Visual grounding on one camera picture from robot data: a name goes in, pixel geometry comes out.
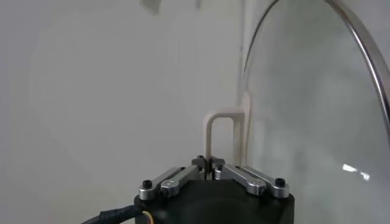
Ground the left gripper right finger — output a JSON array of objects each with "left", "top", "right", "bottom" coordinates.
[{"left": 210, "top": 156, "right": 290, "bottom": 198}]

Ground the glass lid cream handle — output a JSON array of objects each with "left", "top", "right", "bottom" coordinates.
[{"left": 204, "top": 0, "right": 390, "bottom": 224}]

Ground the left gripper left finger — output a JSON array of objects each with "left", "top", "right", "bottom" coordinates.
[{"left": 138, "top": 155, "right": 208, "bottom": 201}]

